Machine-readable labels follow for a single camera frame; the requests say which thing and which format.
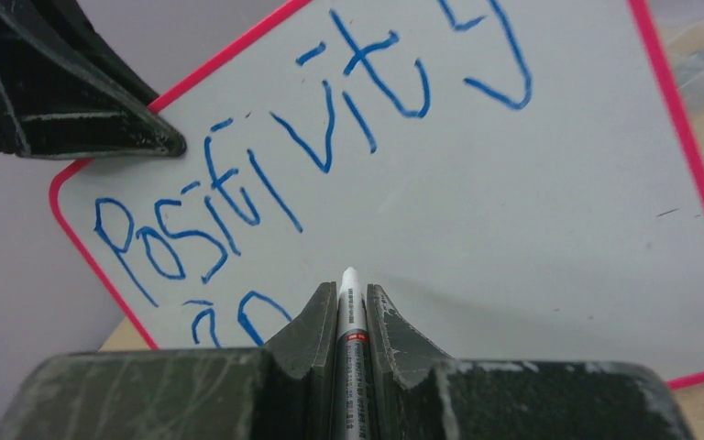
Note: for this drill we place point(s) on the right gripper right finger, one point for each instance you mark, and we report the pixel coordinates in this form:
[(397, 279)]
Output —
[(423, 393)]

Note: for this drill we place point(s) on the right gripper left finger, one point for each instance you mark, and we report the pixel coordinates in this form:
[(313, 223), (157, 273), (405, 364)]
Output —
[(281, 390)]

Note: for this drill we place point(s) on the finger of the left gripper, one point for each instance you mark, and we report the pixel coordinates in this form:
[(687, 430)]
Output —
[(56, 105), (70, 22)]

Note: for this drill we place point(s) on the white whiteboard marker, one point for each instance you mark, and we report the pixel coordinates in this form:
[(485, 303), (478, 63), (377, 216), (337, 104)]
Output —
[(353, 413)]

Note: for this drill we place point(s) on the red framed whiteboard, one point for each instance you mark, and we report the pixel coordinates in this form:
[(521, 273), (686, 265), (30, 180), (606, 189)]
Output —
[(519, 176)]

